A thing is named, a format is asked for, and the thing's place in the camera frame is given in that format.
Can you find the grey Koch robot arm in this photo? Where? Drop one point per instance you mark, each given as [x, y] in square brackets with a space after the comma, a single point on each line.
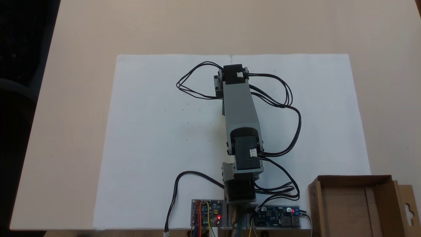
[240, 105]

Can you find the white paper sheet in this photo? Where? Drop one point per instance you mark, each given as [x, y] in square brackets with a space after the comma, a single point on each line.
[158, 131]

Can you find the blue circuit board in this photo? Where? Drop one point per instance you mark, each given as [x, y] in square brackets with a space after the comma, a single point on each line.
[276, 217]

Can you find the brown cardboard box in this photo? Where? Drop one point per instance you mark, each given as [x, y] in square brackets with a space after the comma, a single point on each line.
[355, 207]

